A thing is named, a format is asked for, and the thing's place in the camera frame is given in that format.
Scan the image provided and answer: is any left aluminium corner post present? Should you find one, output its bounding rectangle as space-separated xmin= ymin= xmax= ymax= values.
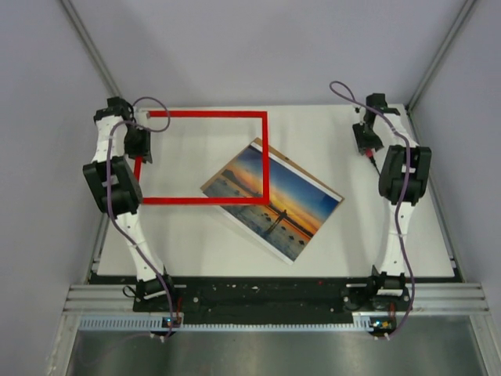
xmin=56 ymin=0 xmax=123 ymax=97

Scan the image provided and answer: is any aluminium front rail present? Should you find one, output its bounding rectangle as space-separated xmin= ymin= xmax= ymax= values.
xmin=63 ymin=283 xmax=490 ymax=316

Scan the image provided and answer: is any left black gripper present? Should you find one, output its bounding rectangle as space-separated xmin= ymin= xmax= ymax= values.
xmin=123 ymin=126 xmax=152 ymax=165

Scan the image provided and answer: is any red handled screwdriver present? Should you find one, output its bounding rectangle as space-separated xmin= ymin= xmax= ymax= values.
xmin=366 ymin=149 xmax=380 ymax=175

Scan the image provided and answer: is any sunset photo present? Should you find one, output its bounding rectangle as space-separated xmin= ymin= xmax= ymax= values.
xmin=200 ymin=138 xmax=344 ymax=265

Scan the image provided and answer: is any right aluminium corner post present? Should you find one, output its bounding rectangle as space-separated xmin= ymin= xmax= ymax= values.
xmin=405 ymin=0 xmax=481 ymax=113

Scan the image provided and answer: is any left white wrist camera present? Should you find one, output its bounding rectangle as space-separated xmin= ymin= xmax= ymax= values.
xmin=137 ymin=110 xmax=150 ymax=121

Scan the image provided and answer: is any brown frame backing board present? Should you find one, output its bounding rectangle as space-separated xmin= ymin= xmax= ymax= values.
xmin=200 ymin=138 xmax=343 ymax=223

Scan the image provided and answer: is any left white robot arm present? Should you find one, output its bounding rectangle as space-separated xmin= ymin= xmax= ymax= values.
xmin=82 ymin=96 xmax=178 ymax=311

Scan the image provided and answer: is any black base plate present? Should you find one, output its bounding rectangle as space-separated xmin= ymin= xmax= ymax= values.
xmin=89 ymin=269 xmax=414 ymax=314

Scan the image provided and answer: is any white slotted cable duct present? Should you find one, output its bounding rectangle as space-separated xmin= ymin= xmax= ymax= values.
xmin=77 ymin=314 xmax=390 ymax=334

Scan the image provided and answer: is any aluminium corner post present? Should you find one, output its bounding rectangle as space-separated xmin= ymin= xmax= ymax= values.
xmin=405 ymin=0 xmax=481 ymax=113
xmin=56 ymin=0 xmax=123 ymax=97

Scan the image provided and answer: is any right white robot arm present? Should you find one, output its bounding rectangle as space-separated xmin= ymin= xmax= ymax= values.
xmin=352 ymin=93 xmax=432 ymax=310

